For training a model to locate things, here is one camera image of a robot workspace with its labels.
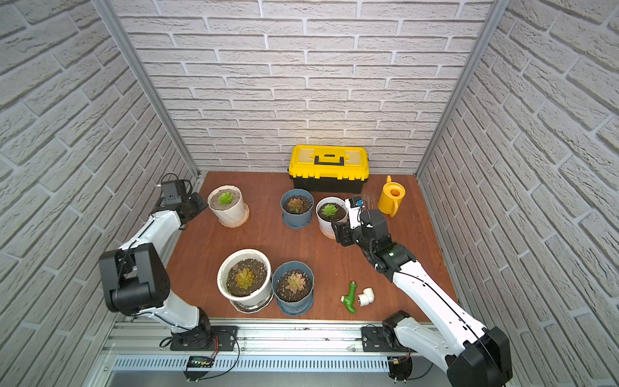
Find cream faceted pot clay soil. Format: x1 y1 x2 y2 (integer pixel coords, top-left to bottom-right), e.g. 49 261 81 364
207 185 245 223

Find yellow watering can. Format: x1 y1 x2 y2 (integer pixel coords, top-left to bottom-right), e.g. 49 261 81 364
378 175 406 217

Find small white ribbed pot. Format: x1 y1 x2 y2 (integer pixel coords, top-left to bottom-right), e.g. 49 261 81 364
316 197 348 240

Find blue-grey plant pot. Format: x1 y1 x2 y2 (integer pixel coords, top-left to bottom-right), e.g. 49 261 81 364
272 261 314 316
280 189 314 229

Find large white round pot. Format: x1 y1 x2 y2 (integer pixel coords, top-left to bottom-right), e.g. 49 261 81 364
217 249 273 314

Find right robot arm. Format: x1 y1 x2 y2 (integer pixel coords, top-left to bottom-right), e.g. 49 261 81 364
331 207 514 386

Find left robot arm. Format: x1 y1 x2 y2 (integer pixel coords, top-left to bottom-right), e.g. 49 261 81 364
98 192 214 351

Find white pipe elbow fitting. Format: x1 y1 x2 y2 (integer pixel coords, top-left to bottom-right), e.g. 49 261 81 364
357 288 376 306

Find bright green succulent cream pot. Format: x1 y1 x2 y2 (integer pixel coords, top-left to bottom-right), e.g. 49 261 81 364
218 191 235 206

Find green succulent small white pot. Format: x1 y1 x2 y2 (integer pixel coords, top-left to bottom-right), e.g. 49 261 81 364
321 203 339 219

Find reddish succulent back blue pot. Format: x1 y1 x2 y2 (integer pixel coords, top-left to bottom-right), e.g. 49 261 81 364
285 196 307 214

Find yellow-green succulent large pot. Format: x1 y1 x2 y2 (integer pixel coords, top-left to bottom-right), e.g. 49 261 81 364
235 268 255 292

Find pink-green succulent front blue pot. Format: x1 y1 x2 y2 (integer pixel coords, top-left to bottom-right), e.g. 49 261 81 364
285 272 306 294

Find peach saucer under cream pot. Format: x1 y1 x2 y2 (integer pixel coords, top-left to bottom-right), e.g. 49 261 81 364
219 203 250 228

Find yellow black toolbox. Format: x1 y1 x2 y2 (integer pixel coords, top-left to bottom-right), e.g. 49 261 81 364
288 145 369 194

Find blue saucer front pot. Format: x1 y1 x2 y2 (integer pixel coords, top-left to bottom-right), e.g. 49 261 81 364
276 299 314 317

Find white saucer large pot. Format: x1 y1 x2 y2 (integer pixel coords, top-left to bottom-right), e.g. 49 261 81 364
230 290 273 314

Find left small controller board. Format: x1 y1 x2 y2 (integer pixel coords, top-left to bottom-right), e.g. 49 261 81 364
184 356 215 382

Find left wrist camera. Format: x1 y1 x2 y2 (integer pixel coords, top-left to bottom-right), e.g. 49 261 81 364
161 180 188 207

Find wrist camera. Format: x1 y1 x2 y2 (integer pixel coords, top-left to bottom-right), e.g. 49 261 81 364
345 196 364 229
161 180 188 207

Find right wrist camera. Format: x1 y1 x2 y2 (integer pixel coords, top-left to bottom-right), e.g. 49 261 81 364
345 196 364 229

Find green hose nozzle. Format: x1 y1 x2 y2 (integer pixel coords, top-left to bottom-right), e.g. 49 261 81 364
341 281 357 314

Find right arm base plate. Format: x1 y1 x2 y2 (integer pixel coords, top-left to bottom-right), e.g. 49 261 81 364
360 324 405 352

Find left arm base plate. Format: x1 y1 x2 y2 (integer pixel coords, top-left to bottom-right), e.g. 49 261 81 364
169 325 239 352

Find aluminium front rail frame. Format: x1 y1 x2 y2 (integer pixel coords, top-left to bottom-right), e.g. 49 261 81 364
85 317 426 386

